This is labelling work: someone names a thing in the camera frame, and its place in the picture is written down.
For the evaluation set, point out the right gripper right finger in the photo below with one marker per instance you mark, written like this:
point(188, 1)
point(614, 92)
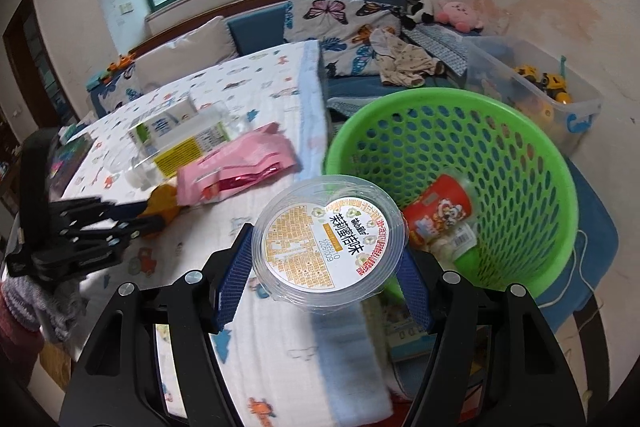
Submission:
point(527, 380)

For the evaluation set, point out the red printed plastic cup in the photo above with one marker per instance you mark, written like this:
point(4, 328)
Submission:
point(442, 206)

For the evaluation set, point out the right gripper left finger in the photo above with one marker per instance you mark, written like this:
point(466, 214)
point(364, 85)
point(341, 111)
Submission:
point(116, 381)

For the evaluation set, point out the yellow peel scrap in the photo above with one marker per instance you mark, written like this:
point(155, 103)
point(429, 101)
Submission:
point(162, 207)

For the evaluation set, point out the printed white tablecloth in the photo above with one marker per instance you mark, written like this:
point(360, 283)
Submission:
point(283, 366)

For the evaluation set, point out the grey gloved left hand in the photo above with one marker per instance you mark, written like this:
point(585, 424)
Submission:
point(55, 313)

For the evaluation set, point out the clear plastic toy bin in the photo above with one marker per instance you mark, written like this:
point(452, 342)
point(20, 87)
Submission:
point(540, 86)

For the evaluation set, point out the green plastic mesh basket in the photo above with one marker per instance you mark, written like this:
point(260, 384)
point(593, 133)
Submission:
point(525, 199)

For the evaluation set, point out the pink plush toy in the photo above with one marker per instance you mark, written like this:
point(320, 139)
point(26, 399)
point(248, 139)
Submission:
point(459, 16)

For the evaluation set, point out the crumpled beige cloth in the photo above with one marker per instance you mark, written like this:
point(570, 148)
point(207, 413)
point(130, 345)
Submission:
point(402, 64)

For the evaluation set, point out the round clear lidded container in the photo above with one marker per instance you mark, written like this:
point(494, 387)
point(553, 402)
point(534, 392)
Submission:
point(326, 243)

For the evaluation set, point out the left butterfly print pillow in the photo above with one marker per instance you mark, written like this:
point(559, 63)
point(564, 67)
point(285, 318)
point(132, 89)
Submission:
point(108, 94)

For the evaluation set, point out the pink snack bag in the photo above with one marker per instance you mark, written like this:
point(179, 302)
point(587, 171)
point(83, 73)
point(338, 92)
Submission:
point(236, 166)

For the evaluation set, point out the blue floor mat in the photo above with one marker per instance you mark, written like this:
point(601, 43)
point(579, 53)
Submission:
point(595, 249)

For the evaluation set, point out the beige cushion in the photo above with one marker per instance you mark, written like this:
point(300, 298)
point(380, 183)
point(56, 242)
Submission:
point(198, 49)

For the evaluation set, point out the dark box of coloured items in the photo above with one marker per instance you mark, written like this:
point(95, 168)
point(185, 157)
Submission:
point(66, 161)

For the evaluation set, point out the clear plastic bottle yellow label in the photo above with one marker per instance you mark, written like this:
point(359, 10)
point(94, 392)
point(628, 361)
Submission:
point(195, 138)

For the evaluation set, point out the butterfly print pillow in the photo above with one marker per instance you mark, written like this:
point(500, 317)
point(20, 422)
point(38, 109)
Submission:
point(108, 94)
point(342, 29)

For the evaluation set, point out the white green milk carton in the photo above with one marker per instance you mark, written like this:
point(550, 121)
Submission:
point(151, 130)

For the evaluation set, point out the crumpled white tissue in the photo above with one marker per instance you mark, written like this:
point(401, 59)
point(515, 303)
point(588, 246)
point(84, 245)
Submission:
point(454, 243)

